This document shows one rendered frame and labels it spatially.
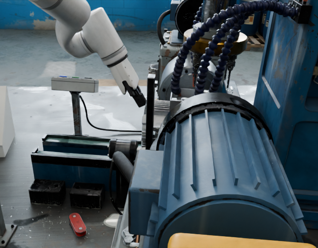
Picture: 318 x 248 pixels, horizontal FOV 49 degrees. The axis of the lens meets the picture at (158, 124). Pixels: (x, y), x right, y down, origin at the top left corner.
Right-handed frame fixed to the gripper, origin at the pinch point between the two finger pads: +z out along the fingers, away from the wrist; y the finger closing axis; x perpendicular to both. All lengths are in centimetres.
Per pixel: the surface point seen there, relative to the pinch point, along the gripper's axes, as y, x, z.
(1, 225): 36, -42, 4
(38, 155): 13.1, -35.5, -1.7
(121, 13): -533, -120, 21
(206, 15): 9.0, 31.0, -17.1
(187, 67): -15.5, 16.7, 1.3
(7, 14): -496, -291, -71
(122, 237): 67, 8, -4
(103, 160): 13.1, -16.9, 9.1
